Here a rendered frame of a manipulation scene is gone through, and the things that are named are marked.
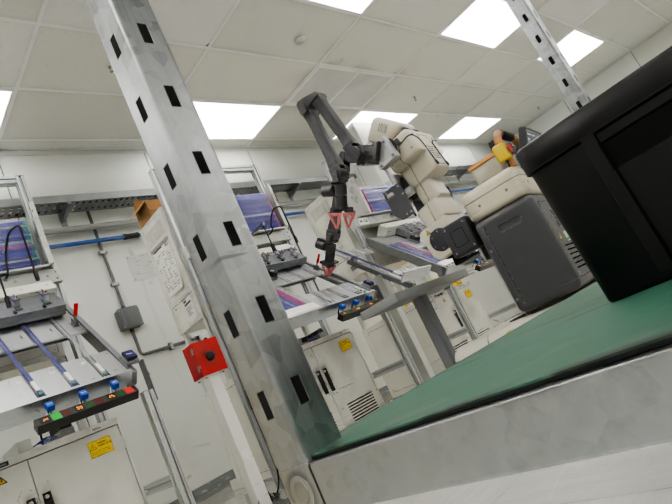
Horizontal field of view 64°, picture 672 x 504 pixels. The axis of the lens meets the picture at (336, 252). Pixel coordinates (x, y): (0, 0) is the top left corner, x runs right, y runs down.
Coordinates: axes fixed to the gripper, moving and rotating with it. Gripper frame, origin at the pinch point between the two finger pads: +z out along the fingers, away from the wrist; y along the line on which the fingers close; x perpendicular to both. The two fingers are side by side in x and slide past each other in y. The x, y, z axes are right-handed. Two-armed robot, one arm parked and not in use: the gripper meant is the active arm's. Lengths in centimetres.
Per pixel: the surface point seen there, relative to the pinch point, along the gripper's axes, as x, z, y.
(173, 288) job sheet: -68, 20, 59
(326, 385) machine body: 31, 49, 25
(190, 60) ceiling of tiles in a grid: -184, -110, -22
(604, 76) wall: -111, -165, -749
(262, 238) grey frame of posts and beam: -49, -10, 10
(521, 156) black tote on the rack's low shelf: 181, -107, 190
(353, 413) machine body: 45, 63, 16
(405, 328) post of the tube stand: 41, 25, -28
